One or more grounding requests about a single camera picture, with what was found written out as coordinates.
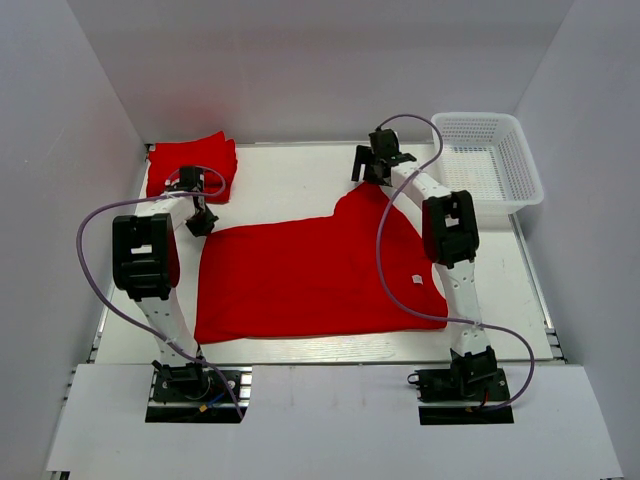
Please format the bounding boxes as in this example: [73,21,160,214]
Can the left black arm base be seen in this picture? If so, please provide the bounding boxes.
[145,361,252,424]

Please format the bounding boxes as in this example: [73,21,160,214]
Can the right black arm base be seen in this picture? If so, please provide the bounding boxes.
[407,347,514,426]

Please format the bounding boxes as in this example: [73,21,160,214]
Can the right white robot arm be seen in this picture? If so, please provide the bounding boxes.
[352,126,495,361]

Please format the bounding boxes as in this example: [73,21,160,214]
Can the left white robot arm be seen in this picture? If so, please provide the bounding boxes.
[112,166,218,399]

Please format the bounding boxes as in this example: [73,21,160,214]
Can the folded red t shirt stack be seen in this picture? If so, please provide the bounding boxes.
[146,131,238,204]

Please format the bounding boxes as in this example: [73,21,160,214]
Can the white plastic basket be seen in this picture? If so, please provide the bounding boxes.
[431,112,544,230]

